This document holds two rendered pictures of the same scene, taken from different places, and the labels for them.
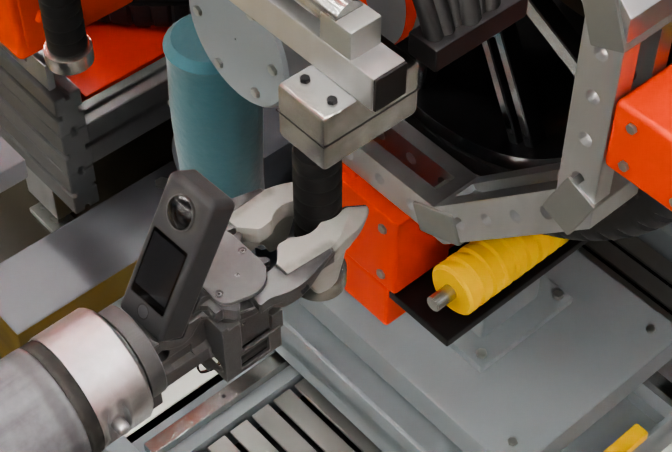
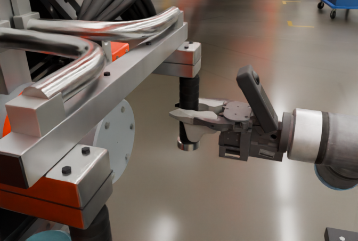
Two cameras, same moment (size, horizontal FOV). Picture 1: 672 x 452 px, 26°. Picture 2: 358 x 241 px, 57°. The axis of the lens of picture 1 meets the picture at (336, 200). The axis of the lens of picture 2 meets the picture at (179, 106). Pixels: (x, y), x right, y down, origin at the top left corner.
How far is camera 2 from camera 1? 123 cm
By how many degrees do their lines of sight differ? 89
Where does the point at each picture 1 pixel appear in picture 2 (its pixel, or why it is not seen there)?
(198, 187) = (247, 67)
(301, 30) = (175, 34)
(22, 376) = (338, 117)
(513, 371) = not seen: outside the picture
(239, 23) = (118, 127)
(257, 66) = (125, 138)
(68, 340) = (313, 114)
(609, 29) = not seen: hidden behind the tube
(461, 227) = not seen: hidden behind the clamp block
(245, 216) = (210, 115)
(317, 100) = (193, 44)
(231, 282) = (242, 106)
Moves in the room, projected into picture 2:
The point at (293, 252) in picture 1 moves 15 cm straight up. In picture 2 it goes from (214, 103) to (218, 23)
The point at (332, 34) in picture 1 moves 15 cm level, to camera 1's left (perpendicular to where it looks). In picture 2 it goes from (180, 20) to (241, 42)
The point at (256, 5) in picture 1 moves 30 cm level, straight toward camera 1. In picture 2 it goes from (165, 48) to (294, 22)
